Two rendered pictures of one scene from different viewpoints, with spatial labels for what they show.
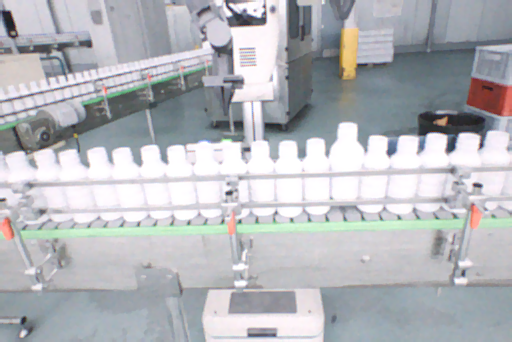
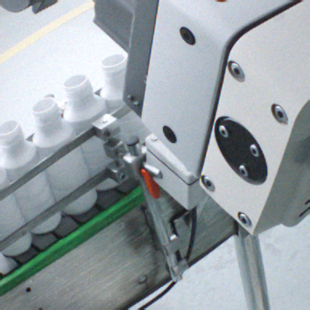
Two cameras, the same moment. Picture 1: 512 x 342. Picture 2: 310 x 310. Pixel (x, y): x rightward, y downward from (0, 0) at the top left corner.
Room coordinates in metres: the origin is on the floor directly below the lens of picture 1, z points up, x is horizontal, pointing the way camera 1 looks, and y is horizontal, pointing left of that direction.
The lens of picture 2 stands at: (1.61, -0.49, 1.75)
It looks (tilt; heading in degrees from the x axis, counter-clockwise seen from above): 34 degrees down; 147
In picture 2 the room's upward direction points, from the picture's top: 17 degrees counter-clockwise
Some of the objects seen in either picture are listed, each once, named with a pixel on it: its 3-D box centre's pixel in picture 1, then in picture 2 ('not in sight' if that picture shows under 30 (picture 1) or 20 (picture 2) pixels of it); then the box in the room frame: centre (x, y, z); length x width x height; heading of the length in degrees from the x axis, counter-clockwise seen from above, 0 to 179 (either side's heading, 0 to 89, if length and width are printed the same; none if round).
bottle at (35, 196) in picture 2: (288, 179); (25, 176); (0.64, -0.06, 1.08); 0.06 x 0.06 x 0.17
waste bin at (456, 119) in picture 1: (443, 156); not in sight; (2.39, -1.47, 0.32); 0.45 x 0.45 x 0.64
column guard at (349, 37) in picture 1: (348, 53); not in sight; (8.11, -2.27, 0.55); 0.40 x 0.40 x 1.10; 86
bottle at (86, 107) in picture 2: (234, 181); (90, 131); (0.65, 0.05, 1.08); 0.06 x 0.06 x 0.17
